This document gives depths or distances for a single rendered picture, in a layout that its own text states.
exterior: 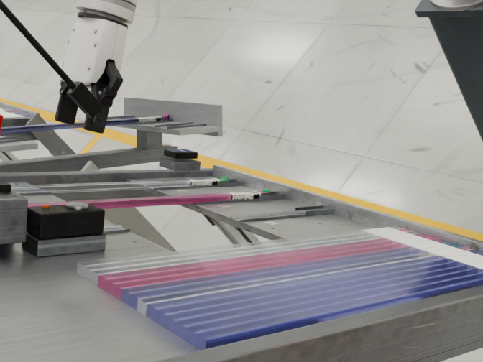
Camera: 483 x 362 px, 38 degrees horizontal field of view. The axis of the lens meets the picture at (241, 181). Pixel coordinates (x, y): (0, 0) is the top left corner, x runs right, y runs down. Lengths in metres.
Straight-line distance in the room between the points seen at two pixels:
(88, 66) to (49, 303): 0.48
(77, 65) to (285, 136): 1.57
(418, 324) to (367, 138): 1.69
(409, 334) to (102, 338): 0.28
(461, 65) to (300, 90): 1.25
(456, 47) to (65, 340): 1.13
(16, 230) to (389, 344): 0.39
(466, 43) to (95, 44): 0.77
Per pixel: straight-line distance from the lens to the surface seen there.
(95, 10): 1.07
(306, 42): 2.96
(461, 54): 1.53
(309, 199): 1.16
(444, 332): 0.74
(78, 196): 1.21
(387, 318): 0.66
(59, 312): 0.62
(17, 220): 0.77
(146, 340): 0.57
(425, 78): 2.47
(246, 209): 1.08
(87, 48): 1.06
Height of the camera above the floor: 1.49
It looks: 36 degrees down
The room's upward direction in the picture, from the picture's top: 38 degrees counter-clockwise
